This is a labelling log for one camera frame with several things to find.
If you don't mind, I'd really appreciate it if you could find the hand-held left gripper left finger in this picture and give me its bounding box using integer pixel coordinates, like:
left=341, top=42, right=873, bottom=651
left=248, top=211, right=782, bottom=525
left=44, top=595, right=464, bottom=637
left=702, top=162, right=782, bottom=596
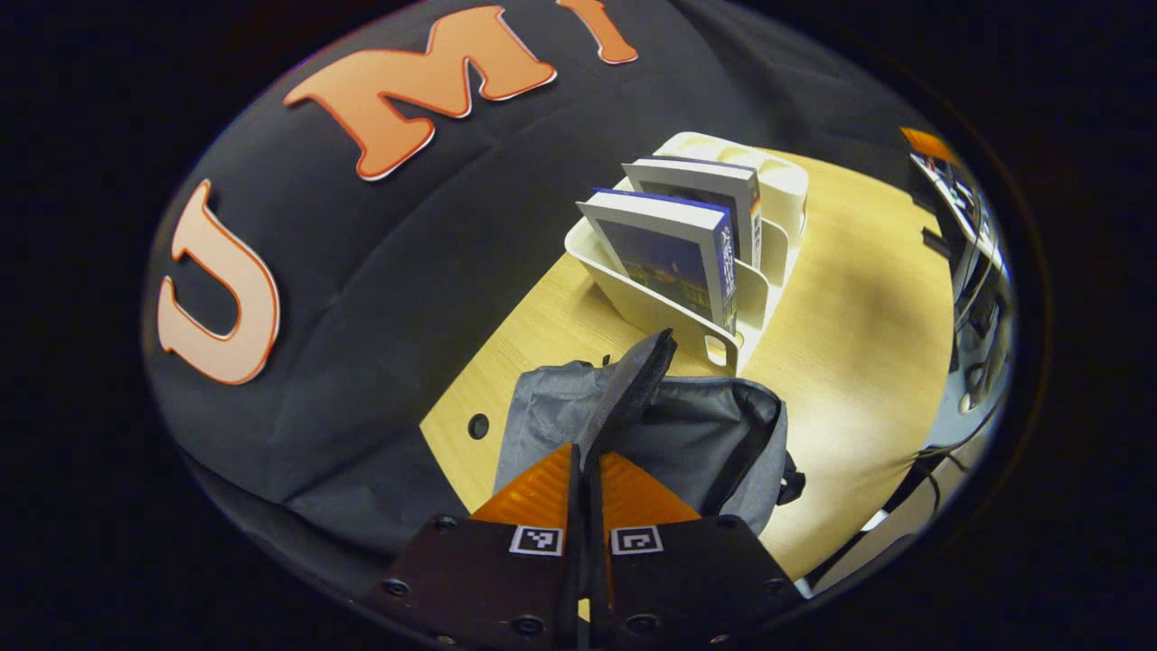
left=362, top=330, right=670, bottom=651

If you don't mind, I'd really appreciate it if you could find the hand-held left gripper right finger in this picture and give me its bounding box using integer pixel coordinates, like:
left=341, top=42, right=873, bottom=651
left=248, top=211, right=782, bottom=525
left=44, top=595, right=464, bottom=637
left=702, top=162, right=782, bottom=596
left=588, top=330, right=805, bottom=651

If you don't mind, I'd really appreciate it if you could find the grey schoolbag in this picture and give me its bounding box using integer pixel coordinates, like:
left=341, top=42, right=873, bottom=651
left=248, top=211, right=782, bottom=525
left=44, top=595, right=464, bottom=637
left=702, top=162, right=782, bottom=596
left=493, top=357, right=805, bottom=536

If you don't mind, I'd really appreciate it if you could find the white bookshelf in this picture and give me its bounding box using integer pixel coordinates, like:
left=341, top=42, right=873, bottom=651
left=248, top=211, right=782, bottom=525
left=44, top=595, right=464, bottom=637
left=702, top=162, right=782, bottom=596
left=565, top=131, right=810, bottom=376

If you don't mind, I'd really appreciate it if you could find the blue night cover book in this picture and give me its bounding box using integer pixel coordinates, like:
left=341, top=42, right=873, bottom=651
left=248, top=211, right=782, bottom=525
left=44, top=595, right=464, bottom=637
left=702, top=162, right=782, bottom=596
left=577, top=188, right=740, bottom=335

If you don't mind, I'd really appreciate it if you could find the grey portrait cover book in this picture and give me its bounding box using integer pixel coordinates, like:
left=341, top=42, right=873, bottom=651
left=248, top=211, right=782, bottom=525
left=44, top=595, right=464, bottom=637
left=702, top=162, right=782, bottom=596
left=622, top=156, right=763, bottom=270

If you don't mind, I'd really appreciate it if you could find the black backdrop cloth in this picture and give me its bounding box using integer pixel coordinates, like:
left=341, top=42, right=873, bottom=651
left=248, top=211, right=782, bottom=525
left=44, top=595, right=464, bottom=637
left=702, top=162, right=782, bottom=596
left=140, top=0, right=914, bottom=589

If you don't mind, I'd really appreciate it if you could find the cluttered white office desk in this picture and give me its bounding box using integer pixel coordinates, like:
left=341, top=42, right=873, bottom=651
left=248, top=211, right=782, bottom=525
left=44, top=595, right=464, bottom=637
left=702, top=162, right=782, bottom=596
left=899, top=127, right=1011, bottom=444

